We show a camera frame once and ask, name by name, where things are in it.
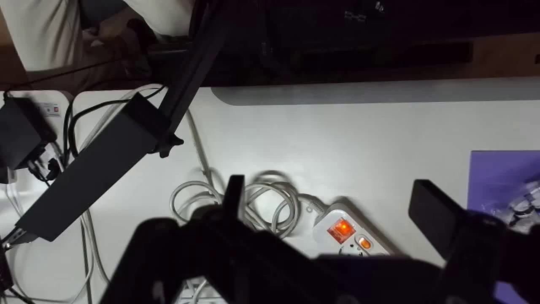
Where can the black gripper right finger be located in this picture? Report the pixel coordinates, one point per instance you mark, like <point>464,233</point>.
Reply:
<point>483,253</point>

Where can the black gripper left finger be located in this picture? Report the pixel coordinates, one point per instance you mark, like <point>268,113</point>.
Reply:
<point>186,258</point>

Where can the white multi-socket power strip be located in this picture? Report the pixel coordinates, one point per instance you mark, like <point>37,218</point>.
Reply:
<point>349,224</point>

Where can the clear plastic container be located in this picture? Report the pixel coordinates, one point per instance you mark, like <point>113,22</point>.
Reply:
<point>525,204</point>

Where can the purple mat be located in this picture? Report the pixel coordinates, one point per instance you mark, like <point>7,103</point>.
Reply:
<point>495,174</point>

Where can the black stand pole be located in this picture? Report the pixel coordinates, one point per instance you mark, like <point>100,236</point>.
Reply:
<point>194,67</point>

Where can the black power adapter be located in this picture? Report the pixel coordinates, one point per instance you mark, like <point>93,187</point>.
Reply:
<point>19,132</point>

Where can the white fabric object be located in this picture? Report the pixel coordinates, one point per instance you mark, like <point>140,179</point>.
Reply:
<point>39,27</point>

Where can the long black camera bar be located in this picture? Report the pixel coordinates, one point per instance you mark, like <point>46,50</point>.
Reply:
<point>95,169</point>

